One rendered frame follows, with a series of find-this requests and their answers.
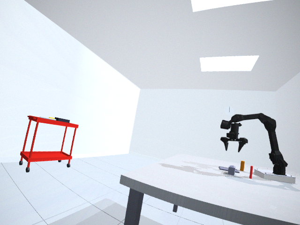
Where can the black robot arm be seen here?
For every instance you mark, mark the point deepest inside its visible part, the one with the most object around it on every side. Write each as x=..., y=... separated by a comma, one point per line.
x=276, y=156

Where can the orange cylinder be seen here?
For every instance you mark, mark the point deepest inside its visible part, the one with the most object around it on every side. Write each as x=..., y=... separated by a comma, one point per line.
x=242, y=166

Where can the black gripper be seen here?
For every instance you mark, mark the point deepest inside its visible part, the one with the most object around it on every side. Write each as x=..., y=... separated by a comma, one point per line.
x=241, y=141

